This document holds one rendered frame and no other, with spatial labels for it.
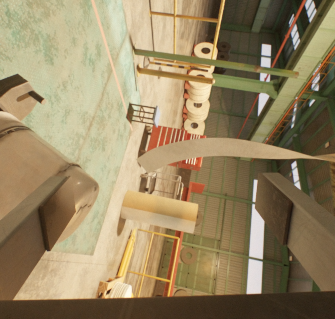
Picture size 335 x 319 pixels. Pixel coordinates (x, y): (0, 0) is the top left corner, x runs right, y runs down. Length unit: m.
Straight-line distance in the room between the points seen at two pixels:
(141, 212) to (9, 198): 4.09
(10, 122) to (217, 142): 0.29
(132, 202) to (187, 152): 3.97
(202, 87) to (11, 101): 11.88
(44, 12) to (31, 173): 1.63
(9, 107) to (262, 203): 0.34
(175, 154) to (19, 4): 1.41
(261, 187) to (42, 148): 0.25
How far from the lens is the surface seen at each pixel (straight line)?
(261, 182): 0.17
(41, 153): 0.32
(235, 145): 0.40
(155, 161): 0.50
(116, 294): 4.59
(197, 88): 12.20
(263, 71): 3.57
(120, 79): 3.22
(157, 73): 3.86
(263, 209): 0.17
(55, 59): 1.97
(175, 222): 4.32
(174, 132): 4.88
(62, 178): 0.16
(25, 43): 1.72
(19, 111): 0.41
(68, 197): 0.16
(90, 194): 0.31
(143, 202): 4.36
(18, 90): 0.39
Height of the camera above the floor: 1.06
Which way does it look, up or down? 6 degrees down
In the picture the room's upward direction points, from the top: 100 degrees clockwise
